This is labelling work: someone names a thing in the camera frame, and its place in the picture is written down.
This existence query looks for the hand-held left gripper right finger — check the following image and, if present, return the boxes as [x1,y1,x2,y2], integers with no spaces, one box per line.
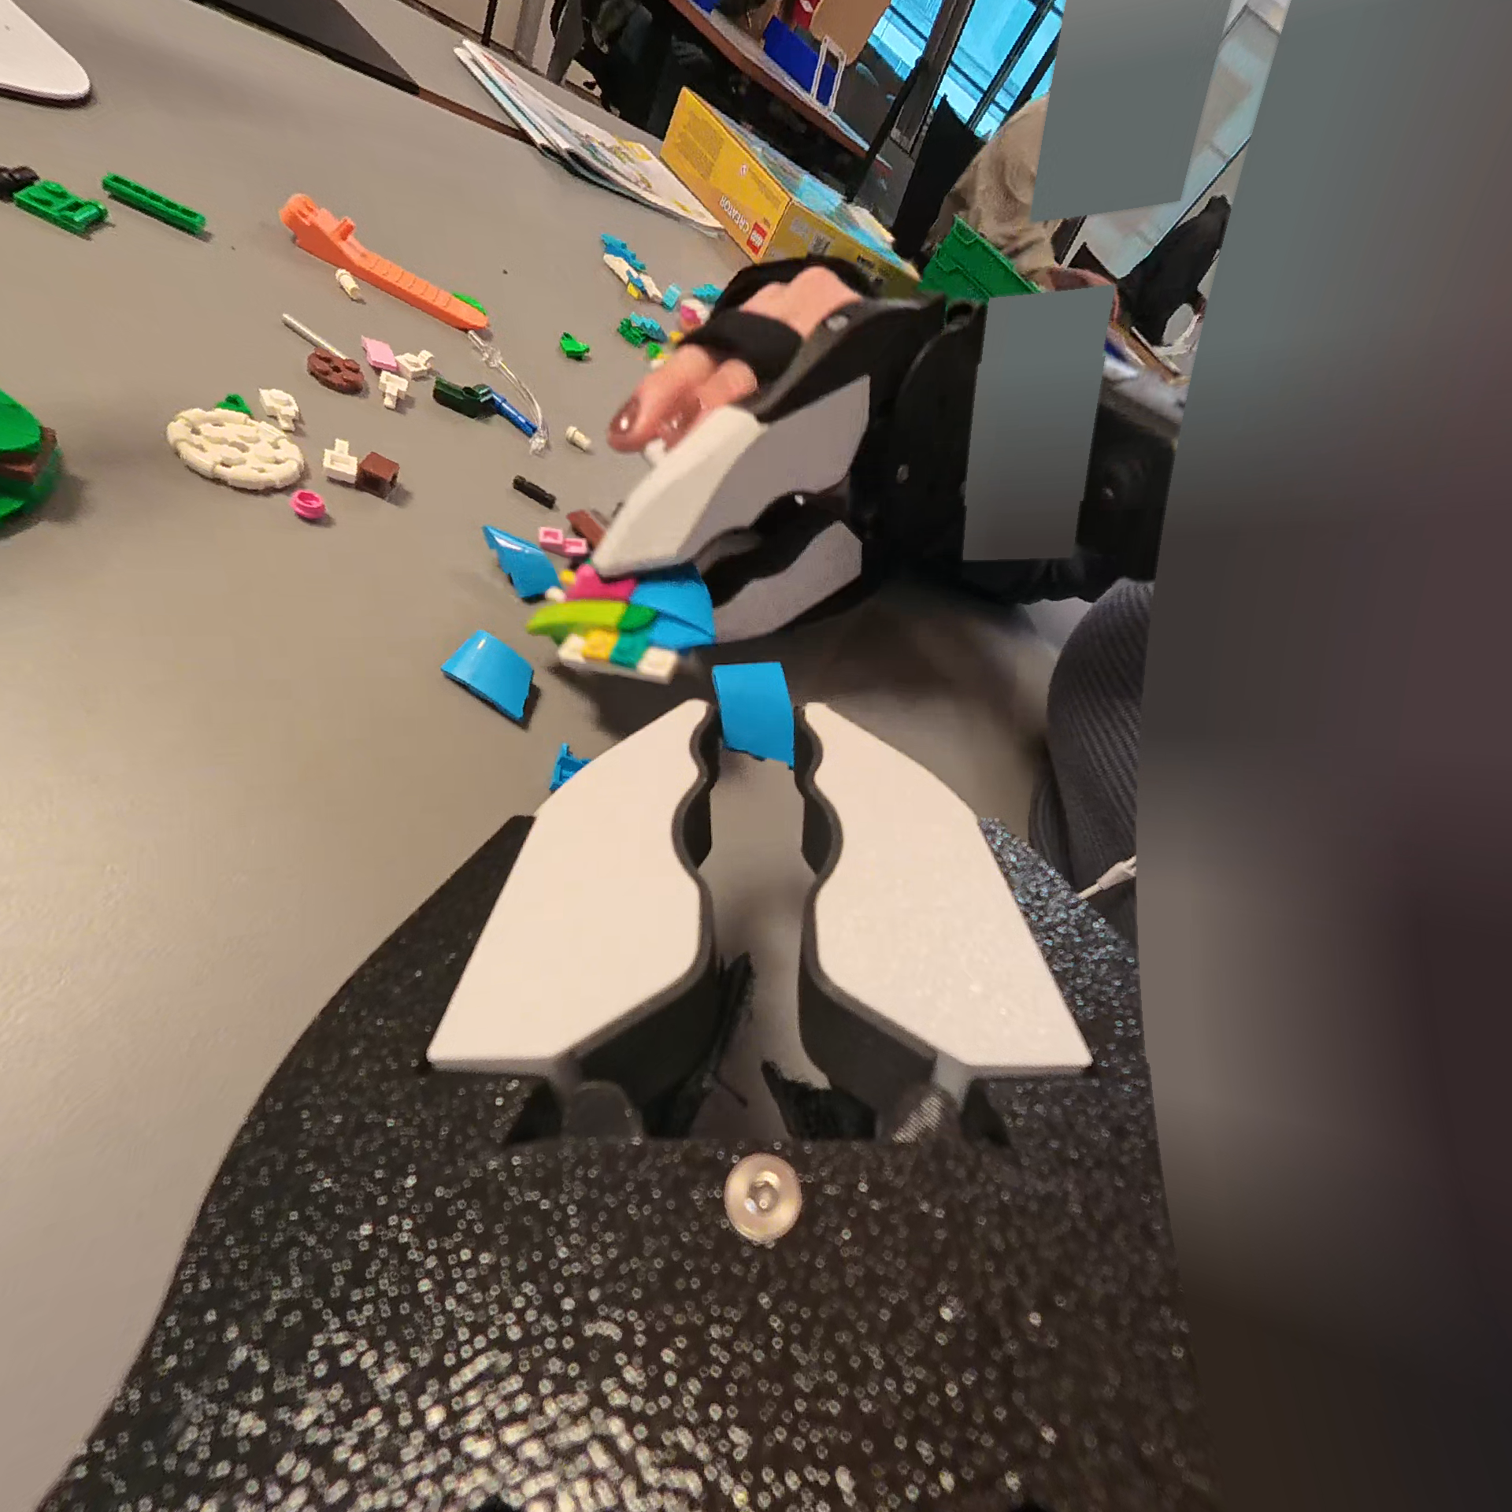
[794,702,1096,1123]

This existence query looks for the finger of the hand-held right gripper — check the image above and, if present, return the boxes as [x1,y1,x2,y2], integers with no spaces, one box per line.
[587,380,884,583]
[705,513,869,648]

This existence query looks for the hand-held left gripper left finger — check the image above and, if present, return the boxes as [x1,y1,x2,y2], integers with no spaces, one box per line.
[425,696,725,1118]

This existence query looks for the multicoloured lego assembly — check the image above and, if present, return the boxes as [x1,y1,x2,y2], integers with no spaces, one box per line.
[525,560,718,687]

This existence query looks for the pile of small lego pieces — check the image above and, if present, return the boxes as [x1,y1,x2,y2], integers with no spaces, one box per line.
[596,232,734,356]

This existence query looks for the transparent curved lego bar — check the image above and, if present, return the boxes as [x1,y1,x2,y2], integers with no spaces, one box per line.
[466,327,554,461]

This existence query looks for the yellow lego box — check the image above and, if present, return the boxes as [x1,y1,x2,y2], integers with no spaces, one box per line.
[659,86,923,297]

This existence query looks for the orange lego brick separator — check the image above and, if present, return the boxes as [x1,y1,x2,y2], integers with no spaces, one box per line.
[279,192,491,335]

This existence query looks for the lego instruction booklet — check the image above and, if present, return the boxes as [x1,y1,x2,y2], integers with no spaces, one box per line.
[453,38,725,237]

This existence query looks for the large white round lego plate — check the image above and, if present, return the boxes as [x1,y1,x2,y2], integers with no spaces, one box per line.
[165,405,306,491]

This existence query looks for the long green lego piece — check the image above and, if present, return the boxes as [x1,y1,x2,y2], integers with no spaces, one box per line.
[101,173,209,237]

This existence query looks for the green and brown lego build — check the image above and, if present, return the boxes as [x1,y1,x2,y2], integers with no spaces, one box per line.
[0,390,63,527]

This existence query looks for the green lego plate assembly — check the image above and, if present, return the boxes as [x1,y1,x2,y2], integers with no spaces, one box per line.
[12,176,110,237]

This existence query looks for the person's right hand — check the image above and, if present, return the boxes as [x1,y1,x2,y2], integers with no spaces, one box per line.
[608,264,876,455]

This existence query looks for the green plastic crate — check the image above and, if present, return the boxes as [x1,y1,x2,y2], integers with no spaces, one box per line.
[914,218,1046,302]

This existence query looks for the grey ribbed sweater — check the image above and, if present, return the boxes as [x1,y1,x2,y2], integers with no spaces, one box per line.
[1028,579,1154,911]

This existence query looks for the blue storage bin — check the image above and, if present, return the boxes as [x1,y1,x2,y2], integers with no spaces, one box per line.
[759,14,828,84]

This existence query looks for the white rounded board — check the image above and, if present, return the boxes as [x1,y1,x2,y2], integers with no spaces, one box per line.
[0,0,93,108]

